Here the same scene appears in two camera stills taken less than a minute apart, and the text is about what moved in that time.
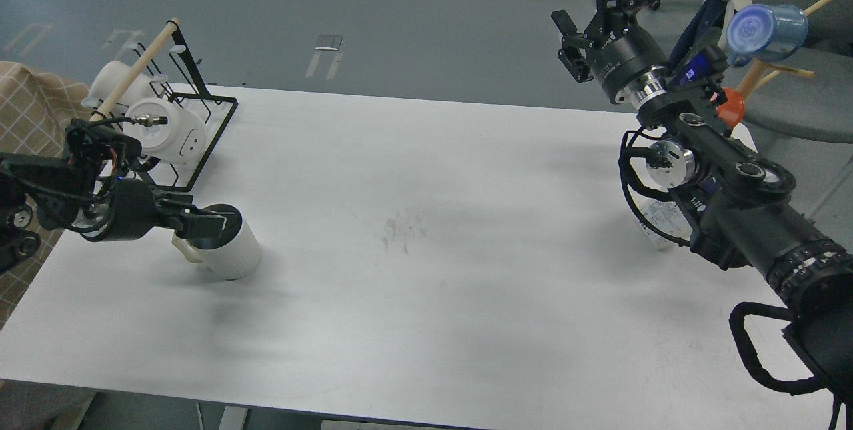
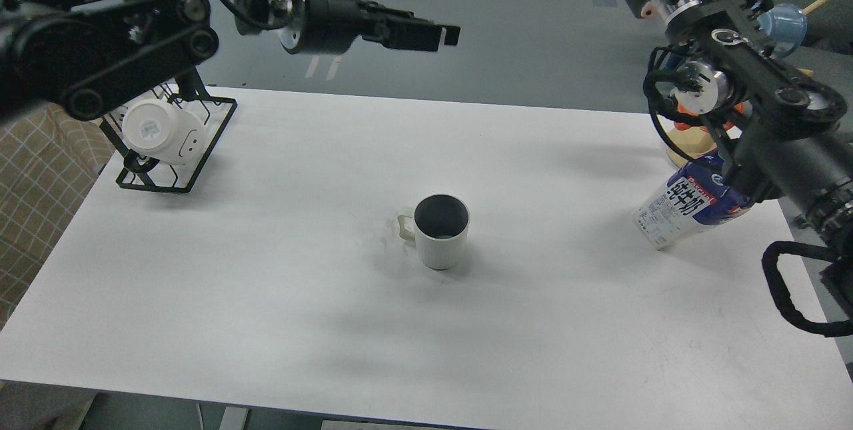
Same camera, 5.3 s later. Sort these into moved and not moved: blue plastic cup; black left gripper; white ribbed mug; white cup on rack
Moved: black left gripper; white ribbed mug
Not moved: blue plastic cup; white cup on rack
